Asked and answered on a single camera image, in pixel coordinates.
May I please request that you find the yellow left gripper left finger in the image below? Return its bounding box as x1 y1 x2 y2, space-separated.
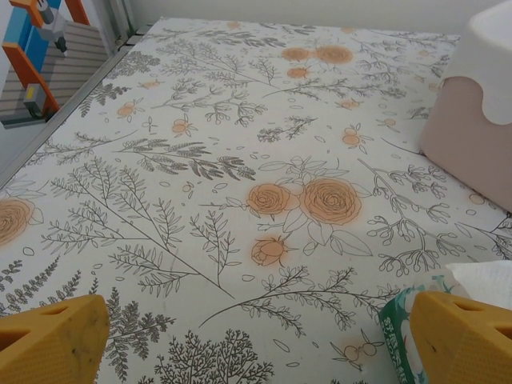
0 294 111 384

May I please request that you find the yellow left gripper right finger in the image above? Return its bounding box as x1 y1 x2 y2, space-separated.
411 290 512 384

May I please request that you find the green white tissue pack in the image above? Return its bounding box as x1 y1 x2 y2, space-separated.
378 262 512 384

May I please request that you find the white lidded tissue container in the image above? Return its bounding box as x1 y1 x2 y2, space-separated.
419 0 512 213

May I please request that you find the floral patterned table mat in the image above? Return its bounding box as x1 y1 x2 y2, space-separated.
0 15 512 384

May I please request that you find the aluminium side rail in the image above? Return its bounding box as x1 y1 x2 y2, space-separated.
0 15 161 189

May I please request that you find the blue orange machine wall sticker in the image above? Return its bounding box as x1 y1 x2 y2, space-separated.
0 0 91 127

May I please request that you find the aluminium frame post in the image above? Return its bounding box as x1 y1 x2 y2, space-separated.
86 0 139 55

